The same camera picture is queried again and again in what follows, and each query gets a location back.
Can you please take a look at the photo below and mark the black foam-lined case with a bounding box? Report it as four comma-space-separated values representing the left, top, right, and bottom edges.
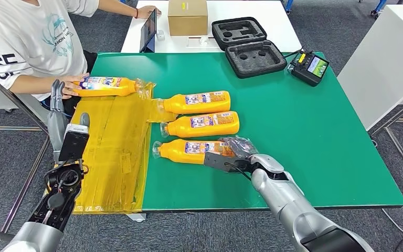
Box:
211, 16, 288, 79

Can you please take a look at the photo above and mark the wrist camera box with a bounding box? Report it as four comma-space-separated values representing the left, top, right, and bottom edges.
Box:
203, 151, 254, 174
58, 123, 91, 163

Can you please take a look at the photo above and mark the white floor cable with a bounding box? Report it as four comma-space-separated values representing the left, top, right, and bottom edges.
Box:
382, 208, 403, 240

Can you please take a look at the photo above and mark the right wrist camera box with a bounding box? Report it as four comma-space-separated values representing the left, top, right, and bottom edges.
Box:
203, 151, 254, 174

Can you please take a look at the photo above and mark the person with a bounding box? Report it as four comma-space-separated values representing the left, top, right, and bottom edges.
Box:
0, 0, 162, 119

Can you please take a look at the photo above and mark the person's right hand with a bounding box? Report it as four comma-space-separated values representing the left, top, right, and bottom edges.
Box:
61, 73, 90, 100

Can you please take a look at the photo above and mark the black remote controller with screen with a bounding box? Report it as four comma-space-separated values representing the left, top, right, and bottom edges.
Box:
288, 49, 330, 87

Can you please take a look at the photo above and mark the black tablet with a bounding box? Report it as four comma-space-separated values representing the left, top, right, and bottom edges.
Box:
139, 8, 158, 54

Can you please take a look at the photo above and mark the orange detergent bottle clear cap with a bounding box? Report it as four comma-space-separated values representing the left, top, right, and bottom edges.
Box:
72, 76, 144, 98
160, 111, 240, 139
152, 139, 237, 165
157, 91, 231, 115

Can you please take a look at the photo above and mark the white table foot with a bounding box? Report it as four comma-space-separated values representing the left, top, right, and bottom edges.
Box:
127, 212, 147, 223

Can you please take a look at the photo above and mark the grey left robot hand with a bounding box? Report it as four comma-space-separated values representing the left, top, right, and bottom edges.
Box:
47, 79, 91, 164

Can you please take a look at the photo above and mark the brown cardboard box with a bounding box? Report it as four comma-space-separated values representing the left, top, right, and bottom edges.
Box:
167, 0, 209, 37

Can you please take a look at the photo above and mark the black controller cable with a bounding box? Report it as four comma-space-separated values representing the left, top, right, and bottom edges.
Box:
282, 48, 303, 60

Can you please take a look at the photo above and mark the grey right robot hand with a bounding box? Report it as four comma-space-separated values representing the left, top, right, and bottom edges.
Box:
217, 136, 260, 161

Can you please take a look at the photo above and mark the person's left hand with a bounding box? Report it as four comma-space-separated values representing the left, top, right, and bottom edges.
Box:
136, 5, 162, 20

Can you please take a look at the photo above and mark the yellow taped cardboard sheet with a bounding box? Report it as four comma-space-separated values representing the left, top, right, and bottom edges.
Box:
43, 79, 179, 215

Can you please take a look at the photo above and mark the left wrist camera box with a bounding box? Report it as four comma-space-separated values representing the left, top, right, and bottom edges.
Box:
58, 123, 91, 163

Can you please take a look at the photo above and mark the green table mat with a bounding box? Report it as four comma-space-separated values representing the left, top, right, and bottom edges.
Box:
90, 52, 403, 212

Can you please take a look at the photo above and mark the white side table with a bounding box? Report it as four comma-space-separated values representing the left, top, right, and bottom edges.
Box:
337, 4, 403, 192

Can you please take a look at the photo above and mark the clear plastic holder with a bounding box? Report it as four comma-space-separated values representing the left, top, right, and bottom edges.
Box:
187, 36, 218, 49

